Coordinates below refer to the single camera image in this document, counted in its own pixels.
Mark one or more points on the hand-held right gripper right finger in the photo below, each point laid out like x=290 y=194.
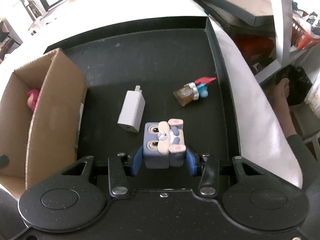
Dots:
x=191 y=163

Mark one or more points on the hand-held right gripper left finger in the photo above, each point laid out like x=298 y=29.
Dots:
x=138 y=161

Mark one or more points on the grey cube rabbit figurine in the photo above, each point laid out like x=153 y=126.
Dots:
x=160 y=136

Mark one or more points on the brown cardboard box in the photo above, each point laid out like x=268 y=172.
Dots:
x=57 y=110

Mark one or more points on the black shallow tray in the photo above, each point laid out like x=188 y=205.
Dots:
x=155 y=55

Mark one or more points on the pink toy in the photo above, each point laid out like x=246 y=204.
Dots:
x=33 y=98

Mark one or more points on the blue figurine with red hat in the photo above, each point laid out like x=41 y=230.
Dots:
x=190 y=92

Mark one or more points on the person's leg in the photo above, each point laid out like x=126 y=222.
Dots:
x=287 y=120

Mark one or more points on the black bag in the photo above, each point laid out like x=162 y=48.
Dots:
x=300 y=80

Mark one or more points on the orange plastic basket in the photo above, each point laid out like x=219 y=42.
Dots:
x=306 y=38

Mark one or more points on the white wall charger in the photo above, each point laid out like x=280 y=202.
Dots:
x=132 y=110

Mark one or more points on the black frame with brown board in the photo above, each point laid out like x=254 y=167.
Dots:
x=237 y=2

